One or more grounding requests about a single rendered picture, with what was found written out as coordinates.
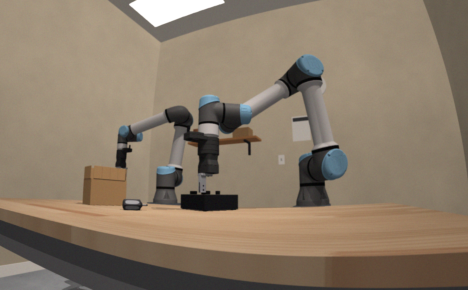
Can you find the brown cardboard box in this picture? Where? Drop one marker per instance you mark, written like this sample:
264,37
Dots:
104,186

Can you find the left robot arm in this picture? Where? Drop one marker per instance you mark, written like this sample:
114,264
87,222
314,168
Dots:
326,161

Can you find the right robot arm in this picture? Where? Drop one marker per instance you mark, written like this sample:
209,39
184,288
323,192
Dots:
169,176

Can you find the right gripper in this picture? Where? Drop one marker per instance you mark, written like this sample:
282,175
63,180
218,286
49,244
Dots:
122,151

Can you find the black screwdriver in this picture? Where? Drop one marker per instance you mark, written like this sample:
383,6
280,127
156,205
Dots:
132,204

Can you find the black lighting desk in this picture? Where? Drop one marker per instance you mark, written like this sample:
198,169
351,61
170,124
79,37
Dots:
206,202

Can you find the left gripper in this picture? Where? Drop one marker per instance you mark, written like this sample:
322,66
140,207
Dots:
208,151

